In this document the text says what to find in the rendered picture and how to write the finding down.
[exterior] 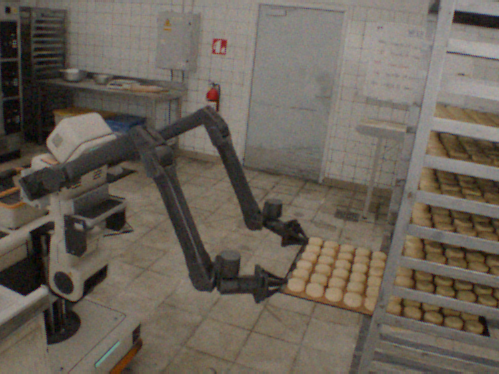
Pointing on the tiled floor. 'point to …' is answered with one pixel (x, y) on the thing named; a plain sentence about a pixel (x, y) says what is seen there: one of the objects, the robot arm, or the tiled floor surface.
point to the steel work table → (112, 96)
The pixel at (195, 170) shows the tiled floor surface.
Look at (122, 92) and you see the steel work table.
